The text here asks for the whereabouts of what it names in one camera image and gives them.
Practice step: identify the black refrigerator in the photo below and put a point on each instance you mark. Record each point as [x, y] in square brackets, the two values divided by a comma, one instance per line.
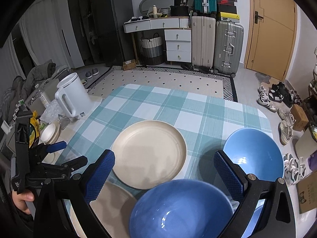
[110, 44]

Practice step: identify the cardboard box on floor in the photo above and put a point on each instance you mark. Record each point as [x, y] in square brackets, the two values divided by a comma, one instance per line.
[129, 65]

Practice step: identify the stacked shoe boxes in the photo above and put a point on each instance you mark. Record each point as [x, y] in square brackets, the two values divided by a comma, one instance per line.
[227, 11]

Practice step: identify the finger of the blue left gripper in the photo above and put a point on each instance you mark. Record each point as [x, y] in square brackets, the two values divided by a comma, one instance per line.
[68, 167]
[56, 147]

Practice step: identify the silver suitcase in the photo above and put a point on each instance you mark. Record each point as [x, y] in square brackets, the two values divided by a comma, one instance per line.
[228, 47]

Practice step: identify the beige suitcase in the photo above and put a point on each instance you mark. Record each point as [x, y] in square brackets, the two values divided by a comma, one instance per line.
[203, 41]

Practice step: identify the teal plaid tablecloth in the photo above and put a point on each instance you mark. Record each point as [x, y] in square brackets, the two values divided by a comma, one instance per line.
[205, 122]

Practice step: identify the blue bowl large front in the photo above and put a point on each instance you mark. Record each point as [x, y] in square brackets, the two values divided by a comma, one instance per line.
[181, 208]

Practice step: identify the dotted floor rug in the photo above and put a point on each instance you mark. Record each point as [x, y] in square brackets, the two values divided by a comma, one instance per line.
[219, 86]

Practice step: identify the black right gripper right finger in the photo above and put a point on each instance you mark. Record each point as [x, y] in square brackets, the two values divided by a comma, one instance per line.
[226, 170]

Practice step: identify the small cream lidded bowl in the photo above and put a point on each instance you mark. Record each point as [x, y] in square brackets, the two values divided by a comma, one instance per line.
[51, 133]

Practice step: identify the left hand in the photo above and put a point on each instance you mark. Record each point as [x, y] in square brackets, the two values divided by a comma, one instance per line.
[20, 200]

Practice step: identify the woven laundry basket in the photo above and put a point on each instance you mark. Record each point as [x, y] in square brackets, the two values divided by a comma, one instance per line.
[153, 50]

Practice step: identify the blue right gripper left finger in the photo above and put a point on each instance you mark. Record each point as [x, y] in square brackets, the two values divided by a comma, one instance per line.
[96, 175]

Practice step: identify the white electric kettle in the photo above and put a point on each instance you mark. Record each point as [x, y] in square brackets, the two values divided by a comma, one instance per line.
[72, 97]

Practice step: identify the white drawer desk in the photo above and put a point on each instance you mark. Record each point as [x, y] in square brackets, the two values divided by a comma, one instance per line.
[175, 32]

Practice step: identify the wooden door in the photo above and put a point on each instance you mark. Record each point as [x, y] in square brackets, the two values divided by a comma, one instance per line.
[271, 37]

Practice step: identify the bubble wrap sheet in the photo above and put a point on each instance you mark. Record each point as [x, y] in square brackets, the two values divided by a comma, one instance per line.
[52, 112]

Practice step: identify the metal phone stand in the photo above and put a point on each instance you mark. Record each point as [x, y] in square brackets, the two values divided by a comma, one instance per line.
[64, 121]

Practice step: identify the cream plate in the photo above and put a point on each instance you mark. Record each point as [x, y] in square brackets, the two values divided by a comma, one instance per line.
[148, 153]
[113, 208]

